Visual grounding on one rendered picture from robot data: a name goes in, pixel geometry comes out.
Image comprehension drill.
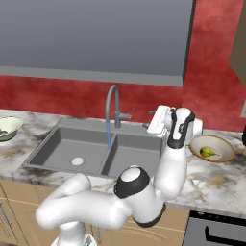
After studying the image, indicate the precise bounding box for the grey double sink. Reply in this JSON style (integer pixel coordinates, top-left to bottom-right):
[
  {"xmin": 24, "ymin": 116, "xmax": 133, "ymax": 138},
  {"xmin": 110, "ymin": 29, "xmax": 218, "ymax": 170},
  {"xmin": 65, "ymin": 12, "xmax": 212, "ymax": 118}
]
[{"xmin": 21, "ymin": 116, "xmax": 168, "ymax": 179}]

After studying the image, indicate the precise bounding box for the black dishwasher handle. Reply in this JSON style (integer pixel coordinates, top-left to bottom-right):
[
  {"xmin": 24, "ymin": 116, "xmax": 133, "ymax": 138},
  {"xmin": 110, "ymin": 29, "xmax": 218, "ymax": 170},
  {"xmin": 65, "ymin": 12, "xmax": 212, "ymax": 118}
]
[{"xmin": 204, "ymin": 225, "xmax": 246, "ymax": 245}]

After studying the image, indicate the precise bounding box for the grey wall socket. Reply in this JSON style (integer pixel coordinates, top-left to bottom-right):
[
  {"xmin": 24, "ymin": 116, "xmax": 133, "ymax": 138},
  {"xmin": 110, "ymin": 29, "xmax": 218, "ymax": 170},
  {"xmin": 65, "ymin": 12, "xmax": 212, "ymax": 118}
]
[{"xmin": 239, "ymin": 99, "xmax": 246, "ymax": 118}]

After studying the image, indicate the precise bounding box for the tan wall cupboard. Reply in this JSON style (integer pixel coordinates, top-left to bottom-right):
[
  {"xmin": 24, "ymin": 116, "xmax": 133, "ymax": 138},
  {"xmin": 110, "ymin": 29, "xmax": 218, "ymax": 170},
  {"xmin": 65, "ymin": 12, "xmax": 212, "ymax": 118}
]
[{"xmin": 228, "ymin": 0, "xmax": 246, "ymax": 88}]

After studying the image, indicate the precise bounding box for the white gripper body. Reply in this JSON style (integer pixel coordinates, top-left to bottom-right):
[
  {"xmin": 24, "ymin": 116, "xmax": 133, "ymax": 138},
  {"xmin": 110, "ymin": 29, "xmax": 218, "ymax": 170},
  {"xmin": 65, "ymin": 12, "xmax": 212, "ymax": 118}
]
[{"xmin": 146, "ymin": 105, "xmax": 171, "ymax": 138}]

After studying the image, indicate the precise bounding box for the blue water stream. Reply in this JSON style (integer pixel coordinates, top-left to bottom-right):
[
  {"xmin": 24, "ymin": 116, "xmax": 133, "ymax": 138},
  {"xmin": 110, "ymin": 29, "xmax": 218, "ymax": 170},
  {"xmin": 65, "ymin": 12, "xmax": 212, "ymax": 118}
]
[{"xmin": 107, "ymin": 119, "xmax": 111, "ymax": 151}]

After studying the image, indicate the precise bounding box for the pale green bowl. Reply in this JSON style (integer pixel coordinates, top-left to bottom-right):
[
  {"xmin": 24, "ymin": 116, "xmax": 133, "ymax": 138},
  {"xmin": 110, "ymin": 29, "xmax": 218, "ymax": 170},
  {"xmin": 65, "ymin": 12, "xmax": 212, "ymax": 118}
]
[{"xmin": 0, "ymin": 115, "xmax": 25, "ymax": 143}]

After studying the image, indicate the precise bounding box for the grey window blind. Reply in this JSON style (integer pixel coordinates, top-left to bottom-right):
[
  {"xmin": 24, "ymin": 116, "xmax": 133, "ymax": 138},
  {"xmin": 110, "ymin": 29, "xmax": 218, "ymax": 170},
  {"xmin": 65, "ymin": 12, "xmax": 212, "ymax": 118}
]
[{"xmin": 0, "ymin": 0, "xmax": 197, "ymax": 87}]

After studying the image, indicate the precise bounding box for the yellow green pear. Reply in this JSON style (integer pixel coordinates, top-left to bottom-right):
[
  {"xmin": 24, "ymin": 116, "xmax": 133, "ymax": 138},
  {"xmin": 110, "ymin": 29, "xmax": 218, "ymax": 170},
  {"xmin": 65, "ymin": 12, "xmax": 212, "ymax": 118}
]
[{"xmin": 199, "ymin": 146, "xmax": 220, "ymax": 159}]

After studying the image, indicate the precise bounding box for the beige bowl with brown rim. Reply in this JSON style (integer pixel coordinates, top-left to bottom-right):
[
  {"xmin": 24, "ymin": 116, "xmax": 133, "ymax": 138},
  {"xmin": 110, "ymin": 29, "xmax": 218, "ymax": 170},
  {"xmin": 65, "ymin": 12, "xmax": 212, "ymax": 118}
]
[{"xmin": 188, "ymin": 134, "xmax": 235, "ymax": 164}]

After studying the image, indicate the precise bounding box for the grey dishwasher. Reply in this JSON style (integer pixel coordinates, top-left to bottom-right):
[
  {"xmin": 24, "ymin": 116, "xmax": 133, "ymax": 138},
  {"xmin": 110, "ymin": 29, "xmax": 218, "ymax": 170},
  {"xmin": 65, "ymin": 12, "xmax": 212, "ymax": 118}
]
[{"xmin": 182, "ymin": 209, "xmax": 246, "ymax": 246}]

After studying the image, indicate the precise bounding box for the grey sink faucet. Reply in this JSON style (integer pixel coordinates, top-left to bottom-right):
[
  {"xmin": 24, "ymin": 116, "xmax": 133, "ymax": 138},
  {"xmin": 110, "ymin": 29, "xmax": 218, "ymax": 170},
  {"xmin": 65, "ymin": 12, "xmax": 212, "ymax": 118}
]
[{"xmin": 105, "ymin": 84, "xmax": 135, "ymax": 130}]

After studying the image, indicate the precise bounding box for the tan base cupboard door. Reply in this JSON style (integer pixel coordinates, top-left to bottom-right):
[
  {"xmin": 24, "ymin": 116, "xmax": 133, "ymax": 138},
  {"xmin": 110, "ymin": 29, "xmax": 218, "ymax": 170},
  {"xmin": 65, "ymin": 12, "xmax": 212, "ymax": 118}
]
[{"xmin": 0, "ymin": 178, "xmax": 190, "ymax": 246}]

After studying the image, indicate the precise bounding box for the grey cupboard door handle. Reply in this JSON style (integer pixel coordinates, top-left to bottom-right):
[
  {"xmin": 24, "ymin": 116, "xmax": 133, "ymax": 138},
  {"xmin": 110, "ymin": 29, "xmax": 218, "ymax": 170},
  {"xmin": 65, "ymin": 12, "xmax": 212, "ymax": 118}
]
[{"xmin": 0, "ymin": 201, "xmax": 13, "ymax": 238}]

